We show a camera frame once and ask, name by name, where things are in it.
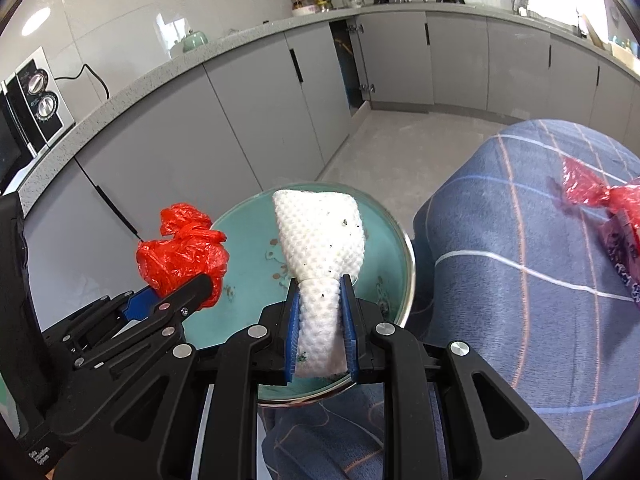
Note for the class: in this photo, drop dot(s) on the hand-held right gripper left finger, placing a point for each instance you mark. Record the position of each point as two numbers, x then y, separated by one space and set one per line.
292 330

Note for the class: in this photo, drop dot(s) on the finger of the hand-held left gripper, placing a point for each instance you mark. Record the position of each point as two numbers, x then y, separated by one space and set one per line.
140 306
192 292

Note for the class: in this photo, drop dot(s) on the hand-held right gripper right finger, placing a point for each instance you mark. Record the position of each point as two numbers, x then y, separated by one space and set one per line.
350 330

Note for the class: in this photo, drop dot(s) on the teal enamel basin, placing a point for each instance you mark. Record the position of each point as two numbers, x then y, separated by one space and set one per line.
245 240

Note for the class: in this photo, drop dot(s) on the translucent red plastic bag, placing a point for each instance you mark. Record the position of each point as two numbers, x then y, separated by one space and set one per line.
580 185

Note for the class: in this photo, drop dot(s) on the blue checked tablecloth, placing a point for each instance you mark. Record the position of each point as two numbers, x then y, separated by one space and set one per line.
500 260

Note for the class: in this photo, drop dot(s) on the grey kitchen base cabinets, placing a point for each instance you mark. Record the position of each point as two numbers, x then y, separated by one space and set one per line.
250 110

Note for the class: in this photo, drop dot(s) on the microwave oven with dials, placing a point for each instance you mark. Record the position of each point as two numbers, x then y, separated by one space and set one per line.
30 100

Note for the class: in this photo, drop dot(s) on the teal teapot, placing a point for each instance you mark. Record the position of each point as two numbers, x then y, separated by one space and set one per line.
192 42

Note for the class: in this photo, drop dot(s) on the blue plastic container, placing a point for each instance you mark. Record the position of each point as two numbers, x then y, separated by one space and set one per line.
346 72

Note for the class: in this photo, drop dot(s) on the white bowl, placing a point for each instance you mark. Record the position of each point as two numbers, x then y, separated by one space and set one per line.
302 10

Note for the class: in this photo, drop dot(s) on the sink faucet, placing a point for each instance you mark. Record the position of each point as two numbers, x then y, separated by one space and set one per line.
580 20

